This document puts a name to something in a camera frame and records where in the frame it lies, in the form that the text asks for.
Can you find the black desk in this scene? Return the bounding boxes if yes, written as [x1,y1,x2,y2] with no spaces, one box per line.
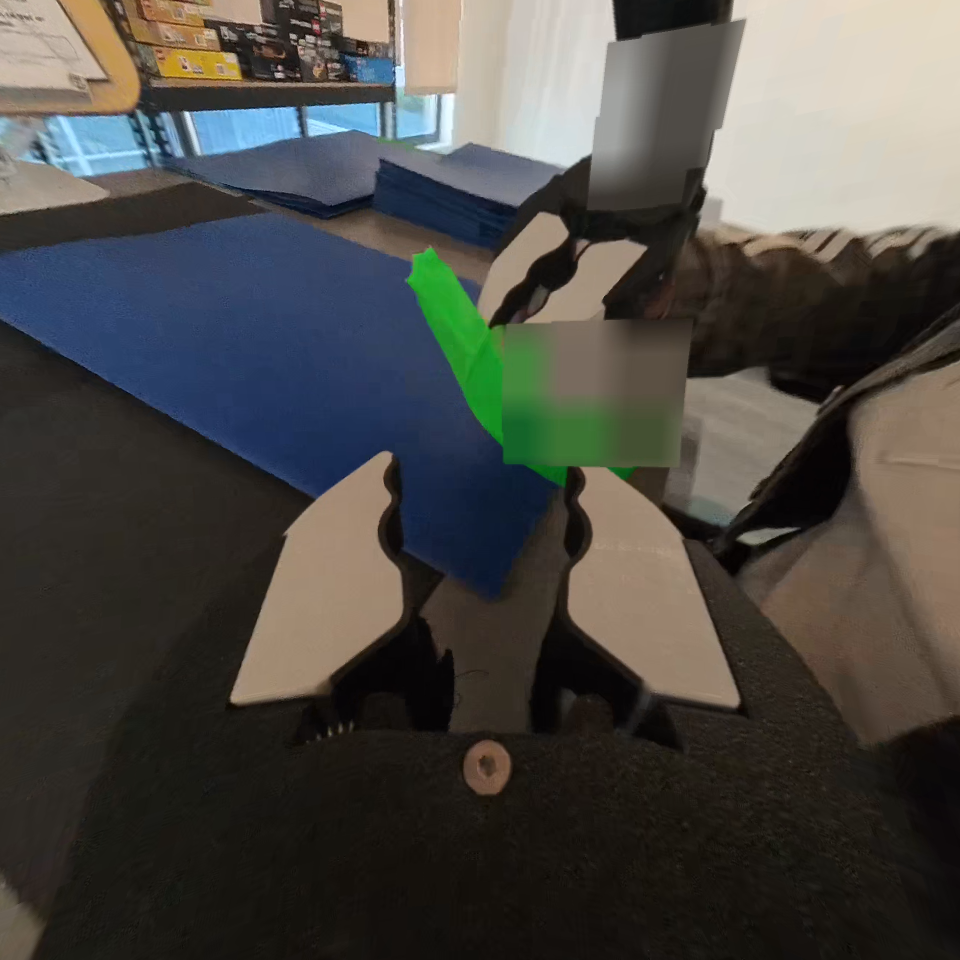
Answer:
[0,168,721,960]

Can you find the row of toy boxes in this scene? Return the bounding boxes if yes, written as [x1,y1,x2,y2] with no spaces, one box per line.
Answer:
[120,0,397,84]

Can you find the person's right forearm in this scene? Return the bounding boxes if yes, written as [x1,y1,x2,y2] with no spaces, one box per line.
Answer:
[675,223,960,400]

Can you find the white window blind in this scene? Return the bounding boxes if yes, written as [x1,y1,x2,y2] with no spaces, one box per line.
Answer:
[401,0,463,96]

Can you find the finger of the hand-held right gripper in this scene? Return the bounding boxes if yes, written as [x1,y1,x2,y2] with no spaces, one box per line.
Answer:
[491,238,649,328]
[477,210,571,325]

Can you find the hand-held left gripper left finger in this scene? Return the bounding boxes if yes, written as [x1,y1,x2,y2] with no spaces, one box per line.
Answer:
[228,451,414,708]

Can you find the green cloth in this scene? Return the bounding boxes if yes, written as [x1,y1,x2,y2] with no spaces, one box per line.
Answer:
[405,247,637,487]

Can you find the metal shelf rack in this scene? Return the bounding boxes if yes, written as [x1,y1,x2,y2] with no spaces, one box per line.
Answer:
[105,0,399,155]

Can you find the window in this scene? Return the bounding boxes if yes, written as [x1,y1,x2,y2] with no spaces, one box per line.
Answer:
[30,93,455,177]

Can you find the tan board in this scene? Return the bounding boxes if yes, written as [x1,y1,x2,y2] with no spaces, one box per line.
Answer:
[0,0,144,117]

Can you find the white rounded stand base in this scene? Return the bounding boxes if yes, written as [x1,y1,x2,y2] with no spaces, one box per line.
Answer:
[0,161,111,216]

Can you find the spread blue mats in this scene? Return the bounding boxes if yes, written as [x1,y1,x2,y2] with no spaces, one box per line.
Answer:
[168,131,421,220]

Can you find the black shoulder strap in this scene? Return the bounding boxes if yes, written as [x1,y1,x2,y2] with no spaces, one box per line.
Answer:
[712,303,960,560]

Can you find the stack of blue mats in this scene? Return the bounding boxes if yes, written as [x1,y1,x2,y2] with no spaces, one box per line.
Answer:
[372,142,565,250]

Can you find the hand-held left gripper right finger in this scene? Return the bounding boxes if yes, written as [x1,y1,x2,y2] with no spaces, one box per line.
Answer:
[564,466,744,714]

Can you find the white label sheet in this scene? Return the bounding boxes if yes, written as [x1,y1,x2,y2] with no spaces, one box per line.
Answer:
[0,0,110,102]

